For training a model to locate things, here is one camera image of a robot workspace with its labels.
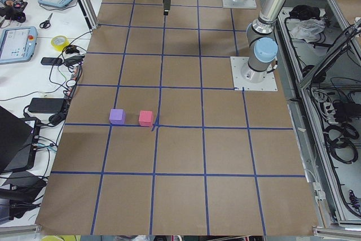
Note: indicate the yellow tape roll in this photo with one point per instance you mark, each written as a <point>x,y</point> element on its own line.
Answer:
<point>60,42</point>

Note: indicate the black power strip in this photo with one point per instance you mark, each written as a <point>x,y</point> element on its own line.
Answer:
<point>71,84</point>

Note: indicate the grey phone device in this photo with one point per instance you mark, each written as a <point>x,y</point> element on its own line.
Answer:
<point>51,61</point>

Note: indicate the pink foam block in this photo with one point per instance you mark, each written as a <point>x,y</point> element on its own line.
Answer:
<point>146,118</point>

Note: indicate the purple foam block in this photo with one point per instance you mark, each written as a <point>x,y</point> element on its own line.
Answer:
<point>117,116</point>

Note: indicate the blue teach pendant near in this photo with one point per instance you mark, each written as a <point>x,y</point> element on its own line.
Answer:
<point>18,44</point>

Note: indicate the black power adapter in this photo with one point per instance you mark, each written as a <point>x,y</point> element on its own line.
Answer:
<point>46,105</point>

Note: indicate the white crumpled cloth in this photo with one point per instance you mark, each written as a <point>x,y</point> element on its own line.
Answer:
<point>308,30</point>

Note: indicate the black laptop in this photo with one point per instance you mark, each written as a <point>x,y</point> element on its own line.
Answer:
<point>19,137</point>

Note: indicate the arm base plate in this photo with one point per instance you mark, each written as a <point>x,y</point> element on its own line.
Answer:
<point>246,79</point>
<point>240,4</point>

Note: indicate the black handled scissors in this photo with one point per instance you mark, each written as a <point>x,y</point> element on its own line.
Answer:
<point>46,23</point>

